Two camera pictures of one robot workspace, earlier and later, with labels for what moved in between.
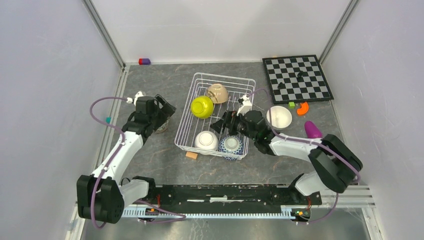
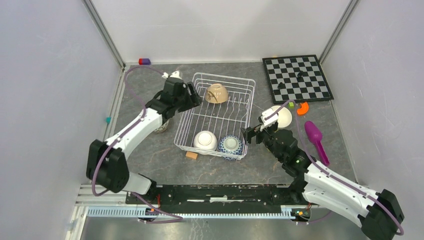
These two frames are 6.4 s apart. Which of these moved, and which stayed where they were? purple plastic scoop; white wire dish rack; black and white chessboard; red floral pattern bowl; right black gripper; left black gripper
Moved: right black gripper; left black gripper
Stayed: white wire dish rack; black and white chessboard; red floral pattern bowl; purple plastic scoop
